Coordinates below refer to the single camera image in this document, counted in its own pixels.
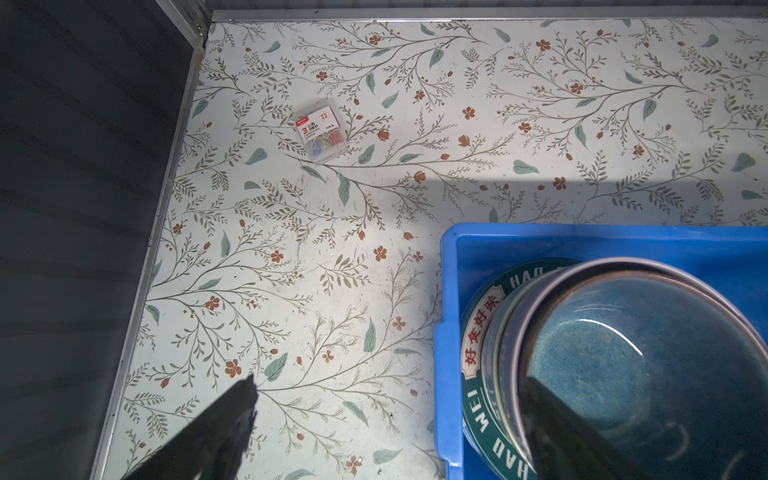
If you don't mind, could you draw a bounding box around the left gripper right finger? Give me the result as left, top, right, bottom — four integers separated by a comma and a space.
520, 377, 651, 479

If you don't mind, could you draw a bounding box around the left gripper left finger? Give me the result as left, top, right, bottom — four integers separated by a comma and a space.
126, 375, 258, 480

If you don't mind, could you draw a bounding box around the green rim lettered plate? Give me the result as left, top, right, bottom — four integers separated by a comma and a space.
460, 258, 576, 479

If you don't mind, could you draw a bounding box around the grey blue bowl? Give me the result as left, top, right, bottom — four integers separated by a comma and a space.
492, 257, 767, 479

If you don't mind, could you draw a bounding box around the blue plastic bin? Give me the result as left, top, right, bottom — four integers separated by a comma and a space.
434, 223, 767, 479

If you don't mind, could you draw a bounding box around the floral table mat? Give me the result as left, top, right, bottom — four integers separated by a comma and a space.
96, 18, 767, 479

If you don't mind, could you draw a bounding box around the small clear container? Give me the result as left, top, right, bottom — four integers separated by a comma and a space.
291, 99, 348, 164

